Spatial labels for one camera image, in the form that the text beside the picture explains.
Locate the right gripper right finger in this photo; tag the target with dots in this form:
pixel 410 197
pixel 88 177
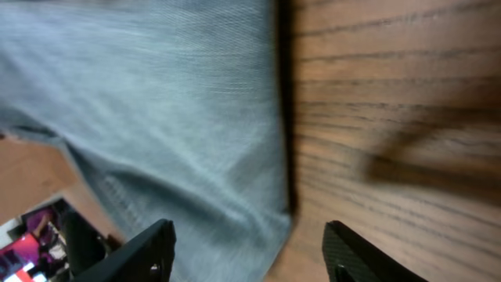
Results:
pixel 350 257

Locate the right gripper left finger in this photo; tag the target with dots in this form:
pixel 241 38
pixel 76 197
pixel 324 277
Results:
pixel 148 257

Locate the light blue denim jeans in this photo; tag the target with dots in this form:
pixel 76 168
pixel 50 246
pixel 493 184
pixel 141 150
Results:
pixel 169 110

